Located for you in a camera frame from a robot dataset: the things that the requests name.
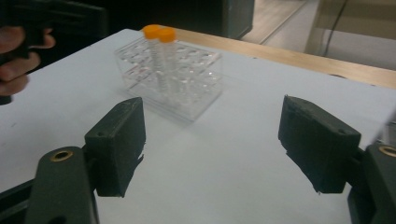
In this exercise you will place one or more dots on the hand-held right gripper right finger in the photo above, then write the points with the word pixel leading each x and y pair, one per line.
pixel 317 143

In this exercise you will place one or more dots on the white work board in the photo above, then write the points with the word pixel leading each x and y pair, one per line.
pixel 218 161

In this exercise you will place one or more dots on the clear plastic test tube rack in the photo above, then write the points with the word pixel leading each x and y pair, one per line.
pixel 193 84

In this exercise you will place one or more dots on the wooden table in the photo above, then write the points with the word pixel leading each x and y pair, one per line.
pixel 280 56

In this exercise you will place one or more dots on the orange-capped clear test tube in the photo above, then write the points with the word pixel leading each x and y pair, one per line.
pixel 152 34
pixel 168 37

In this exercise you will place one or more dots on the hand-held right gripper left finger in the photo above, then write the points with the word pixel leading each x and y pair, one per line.
pixel 115 146

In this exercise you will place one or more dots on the black cabinet with grey side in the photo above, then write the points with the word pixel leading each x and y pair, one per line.
pixel 186 15

